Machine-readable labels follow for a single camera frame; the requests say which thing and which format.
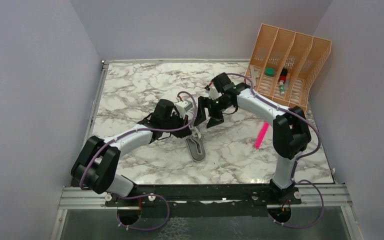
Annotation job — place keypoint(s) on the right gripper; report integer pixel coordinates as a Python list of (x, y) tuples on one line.
[(215, 119)]

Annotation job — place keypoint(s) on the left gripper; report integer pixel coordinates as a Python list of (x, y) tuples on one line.
[(182, 133)]

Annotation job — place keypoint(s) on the white shoelace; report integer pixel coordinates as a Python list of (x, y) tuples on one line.
[(195, 134)]

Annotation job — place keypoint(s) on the grey canvas sneaker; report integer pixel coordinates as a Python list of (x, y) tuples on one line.
[(196, 149)]

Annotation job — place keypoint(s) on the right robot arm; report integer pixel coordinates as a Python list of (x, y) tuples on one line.
[(290, 128)]

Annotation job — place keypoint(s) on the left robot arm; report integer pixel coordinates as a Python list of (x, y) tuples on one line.
[(95, 167)]

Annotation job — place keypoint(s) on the grey card pieces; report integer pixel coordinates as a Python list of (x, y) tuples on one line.
[(254, 72)]

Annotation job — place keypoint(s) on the pink plastic bar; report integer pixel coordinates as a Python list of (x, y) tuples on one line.
[(261, 135)]

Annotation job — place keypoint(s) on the green round cap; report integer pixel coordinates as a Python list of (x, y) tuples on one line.
[(270, 72)]

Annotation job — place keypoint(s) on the white green tube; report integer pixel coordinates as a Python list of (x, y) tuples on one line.
[(281, 88)]

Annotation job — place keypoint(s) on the red black marker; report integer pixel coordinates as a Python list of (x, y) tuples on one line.
[(283, 75)]

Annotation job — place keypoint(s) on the orange desk organizer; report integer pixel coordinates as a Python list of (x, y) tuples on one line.
[(301, 54)]

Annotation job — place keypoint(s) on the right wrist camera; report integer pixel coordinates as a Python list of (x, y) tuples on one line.
[(213, 94)]

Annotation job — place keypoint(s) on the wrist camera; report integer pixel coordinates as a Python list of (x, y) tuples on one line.
[(184, 108), (213, 94)]

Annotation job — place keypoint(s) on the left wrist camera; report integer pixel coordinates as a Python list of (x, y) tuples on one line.
[(184, 108)]

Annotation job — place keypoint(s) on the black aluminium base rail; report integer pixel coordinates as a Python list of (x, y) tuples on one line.
[(207, 200)]

